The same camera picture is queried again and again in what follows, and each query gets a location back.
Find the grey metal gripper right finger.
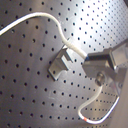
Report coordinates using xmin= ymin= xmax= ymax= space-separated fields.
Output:
xmin=95 ymin=68 xmax=127 ymax=95

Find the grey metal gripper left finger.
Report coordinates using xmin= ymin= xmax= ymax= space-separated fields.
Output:
xmin=82 ymin=48 xmax=115 ymax=78

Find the grey metal cable clip bracket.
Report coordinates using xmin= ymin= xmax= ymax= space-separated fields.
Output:
xmin=48 ymin=45 xmax=73 ymax=81

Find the white cable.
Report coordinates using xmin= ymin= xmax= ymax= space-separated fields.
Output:
xmin=0 ymin=12 xmax=121 ymax=126

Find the perforated metal breadboard plate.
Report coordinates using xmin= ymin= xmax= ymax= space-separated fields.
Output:
xmin=0 ymin=0 xmax=128 ymax=128

